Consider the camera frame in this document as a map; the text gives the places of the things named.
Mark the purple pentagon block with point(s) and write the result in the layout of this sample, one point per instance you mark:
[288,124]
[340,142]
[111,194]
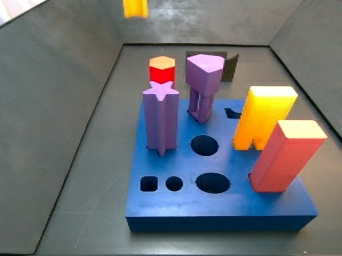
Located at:
[203,75]

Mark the salmon rectangular block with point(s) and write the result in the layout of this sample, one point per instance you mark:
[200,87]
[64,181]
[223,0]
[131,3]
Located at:
[294,141]

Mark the blue shape sorter board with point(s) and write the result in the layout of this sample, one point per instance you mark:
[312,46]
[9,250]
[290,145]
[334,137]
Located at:
[193,189]

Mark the red hexagon block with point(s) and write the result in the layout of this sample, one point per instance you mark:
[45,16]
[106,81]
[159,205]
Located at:
[161,69]

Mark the yellow arch block in board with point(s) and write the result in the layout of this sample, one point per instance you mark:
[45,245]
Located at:
[267,105]

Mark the orange arch block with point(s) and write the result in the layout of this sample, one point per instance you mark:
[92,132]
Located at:
[135,8]

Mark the purple star block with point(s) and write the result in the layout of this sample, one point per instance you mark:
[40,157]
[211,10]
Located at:
[160,101]

